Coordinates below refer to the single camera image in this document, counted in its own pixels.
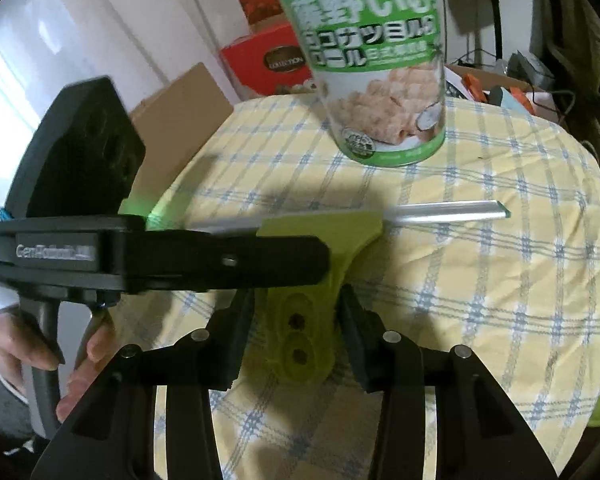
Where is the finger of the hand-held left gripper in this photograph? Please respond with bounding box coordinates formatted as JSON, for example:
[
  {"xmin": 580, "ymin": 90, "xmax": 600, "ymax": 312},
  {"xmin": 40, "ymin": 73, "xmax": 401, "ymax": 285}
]
[{"xmin": 141, "ymin": 230, "xmax": 332, "ymax": 295}]

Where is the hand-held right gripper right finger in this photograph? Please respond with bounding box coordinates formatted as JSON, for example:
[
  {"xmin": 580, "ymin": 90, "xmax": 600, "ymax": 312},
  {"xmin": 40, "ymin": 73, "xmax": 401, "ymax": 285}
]
[{"xmin": 337, "ymin": 285, "xmax": 561, "ymax": 480}]

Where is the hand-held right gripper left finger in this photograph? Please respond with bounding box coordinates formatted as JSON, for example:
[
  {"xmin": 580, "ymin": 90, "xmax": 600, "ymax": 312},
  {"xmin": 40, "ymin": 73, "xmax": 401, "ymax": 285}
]
[{"xmin": 35, "ymin": 287, "xmax": 258, "ymax": 480}]

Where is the brown cardboard box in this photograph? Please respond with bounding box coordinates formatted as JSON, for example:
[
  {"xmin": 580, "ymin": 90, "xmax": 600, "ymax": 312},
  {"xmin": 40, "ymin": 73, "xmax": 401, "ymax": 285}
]
[{"xmin": 130, "ymin": 62, "xmax": 235, "ymax": 186}]

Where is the person's left forearm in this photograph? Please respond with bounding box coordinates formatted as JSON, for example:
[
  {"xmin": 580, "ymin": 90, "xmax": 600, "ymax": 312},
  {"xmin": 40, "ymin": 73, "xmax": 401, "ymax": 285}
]
[{"xmin": 0, "ymin": 350, "xmax": 37, "ymax": 443}]

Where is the person's left hand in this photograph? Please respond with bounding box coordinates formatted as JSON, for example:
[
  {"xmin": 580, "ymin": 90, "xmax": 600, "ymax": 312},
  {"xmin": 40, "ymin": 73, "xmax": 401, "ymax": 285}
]
[{"xmin": 0, "ymin": 307, "xmax": 117, "ymax": 426}]

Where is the white curtain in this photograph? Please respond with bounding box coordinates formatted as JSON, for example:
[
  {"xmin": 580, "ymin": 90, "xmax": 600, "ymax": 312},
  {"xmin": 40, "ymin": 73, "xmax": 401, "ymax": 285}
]
[{"xmin": 0, "ymin": 0, "xmax": 251, "ymax": 261}]

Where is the yellow plaid tablecloth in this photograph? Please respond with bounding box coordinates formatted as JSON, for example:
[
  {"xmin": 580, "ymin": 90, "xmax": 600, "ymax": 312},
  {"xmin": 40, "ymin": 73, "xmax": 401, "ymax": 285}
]
[{"xmin": 125, "ymin": 95, "xmax": 600, "ymax": 480}]

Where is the green snack can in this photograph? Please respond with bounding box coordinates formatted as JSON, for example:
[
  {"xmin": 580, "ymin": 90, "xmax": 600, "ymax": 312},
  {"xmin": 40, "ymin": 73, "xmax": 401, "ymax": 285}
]
[{"xmin": 267, "ymin": 0, "xmax": 448, "ymax": 168}]

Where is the cardboard box of clutter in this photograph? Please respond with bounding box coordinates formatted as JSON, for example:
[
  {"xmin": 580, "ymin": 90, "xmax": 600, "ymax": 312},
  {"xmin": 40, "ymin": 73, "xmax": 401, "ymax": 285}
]
[{"xmin": 442, "ymin": 62, "xmax": 571, "ymax": 121}]

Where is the grey device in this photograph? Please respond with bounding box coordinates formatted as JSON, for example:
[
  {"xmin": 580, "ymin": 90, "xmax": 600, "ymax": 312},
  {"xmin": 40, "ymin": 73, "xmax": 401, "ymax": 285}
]
[{"xmin": 507, "ymin": 51, "xmax": 556, "ymax": 91}]

